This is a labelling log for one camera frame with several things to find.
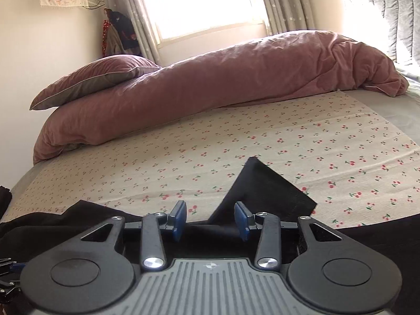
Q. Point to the bright window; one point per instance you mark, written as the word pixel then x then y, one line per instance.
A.
pixel 203 3

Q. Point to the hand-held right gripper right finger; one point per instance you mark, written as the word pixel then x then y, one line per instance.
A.
pixel 241 221

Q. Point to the grey patterned curtain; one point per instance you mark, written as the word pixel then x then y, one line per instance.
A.
pixel 282 0
pixel 137 16

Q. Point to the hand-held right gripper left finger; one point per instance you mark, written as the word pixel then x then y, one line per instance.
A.
pixel 179 218

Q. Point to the pink duvet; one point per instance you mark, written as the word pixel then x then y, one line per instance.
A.
pixel 229 72

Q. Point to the black pants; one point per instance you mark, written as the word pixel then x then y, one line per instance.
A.
pixel 262 187

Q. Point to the pink and grey pillow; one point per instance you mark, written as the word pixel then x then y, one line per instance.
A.
pixel 98 75

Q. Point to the hanging clothes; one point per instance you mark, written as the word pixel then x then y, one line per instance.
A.
pixel 123 29

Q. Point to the grey quilted headboard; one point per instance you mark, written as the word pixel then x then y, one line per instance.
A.
pixel 393 13

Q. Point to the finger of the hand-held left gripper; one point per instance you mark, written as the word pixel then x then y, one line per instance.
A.
pixel 8 291
pixel 10 264

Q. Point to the dark folded cloth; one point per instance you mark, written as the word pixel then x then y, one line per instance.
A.
pixel 5 200

